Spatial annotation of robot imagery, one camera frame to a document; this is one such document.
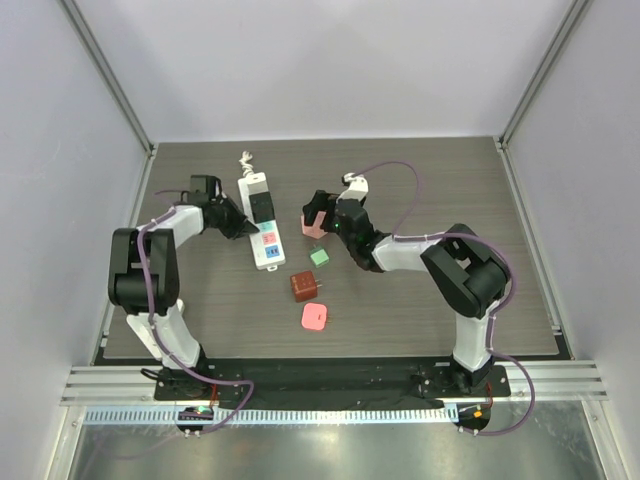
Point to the white power strip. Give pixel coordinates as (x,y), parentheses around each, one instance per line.
(267,247)

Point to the black cube plug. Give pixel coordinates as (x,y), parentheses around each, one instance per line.
(262,207)

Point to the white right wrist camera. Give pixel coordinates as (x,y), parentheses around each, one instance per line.
(356,188)

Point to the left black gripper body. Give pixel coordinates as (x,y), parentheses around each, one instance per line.
(227,218)

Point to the white slotted cable duct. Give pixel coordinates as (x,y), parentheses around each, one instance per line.
(183,416)

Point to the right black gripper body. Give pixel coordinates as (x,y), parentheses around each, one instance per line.
(329,215)

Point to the pink cube socket adapter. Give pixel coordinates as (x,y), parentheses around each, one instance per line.
(314,231)

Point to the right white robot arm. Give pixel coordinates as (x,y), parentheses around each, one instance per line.
(473,278)

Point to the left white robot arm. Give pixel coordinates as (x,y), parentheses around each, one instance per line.
(144,278)

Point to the dark red cube plug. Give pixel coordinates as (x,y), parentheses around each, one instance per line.
(304,286)

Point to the aluminium frame rail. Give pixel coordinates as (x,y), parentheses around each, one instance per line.
(551,381)

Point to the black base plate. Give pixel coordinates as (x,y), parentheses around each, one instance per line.
(281,384)

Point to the pink plug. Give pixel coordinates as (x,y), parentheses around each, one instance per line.
(315,316)

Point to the green cube plug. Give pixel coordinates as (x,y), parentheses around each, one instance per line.
(319,256)

